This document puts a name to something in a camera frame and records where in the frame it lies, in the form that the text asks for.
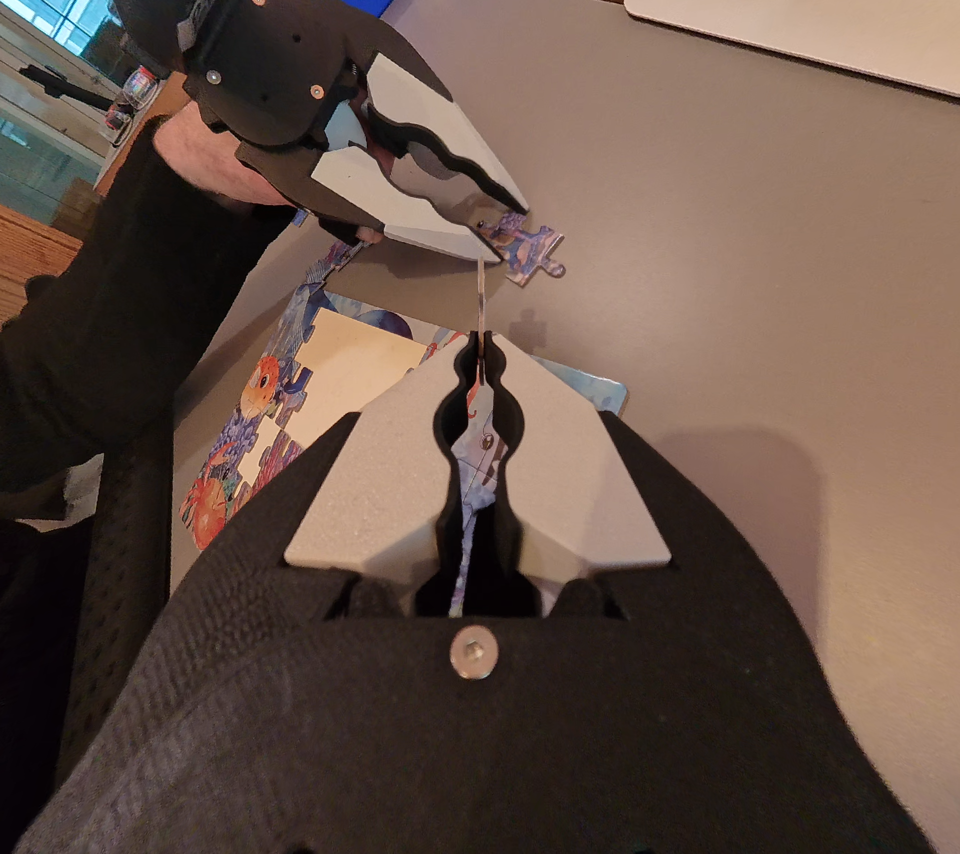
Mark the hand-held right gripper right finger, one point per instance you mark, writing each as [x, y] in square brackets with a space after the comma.
[585, 494]

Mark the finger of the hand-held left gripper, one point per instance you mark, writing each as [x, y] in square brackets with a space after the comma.
[375, 201]
[442, 119]

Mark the white crumpled paper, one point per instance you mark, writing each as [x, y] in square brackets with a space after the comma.
[82, 486]

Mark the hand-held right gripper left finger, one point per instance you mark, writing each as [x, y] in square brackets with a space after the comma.
[367, 494]

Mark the person's left forearm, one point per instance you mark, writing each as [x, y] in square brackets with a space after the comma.
[112, 306]

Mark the white puzzle piece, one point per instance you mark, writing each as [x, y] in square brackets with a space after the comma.
[481, 299]

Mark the striped purple coral puzzle piece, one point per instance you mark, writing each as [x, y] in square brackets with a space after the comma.
[337, 261]

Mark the person's left hand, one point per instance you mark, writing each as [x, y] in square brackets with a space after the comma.
[202, 156]

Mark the sea animals jigsaw puzzle board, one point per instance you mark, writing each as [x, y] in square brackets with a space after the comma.
[352, 359]

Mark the wooden edged table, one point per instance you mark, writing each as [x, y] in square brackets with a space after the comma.
[112, 164]

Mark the colourful jar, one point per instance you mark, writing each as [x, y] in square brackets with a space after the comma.
[116, 125]
[141, 87]

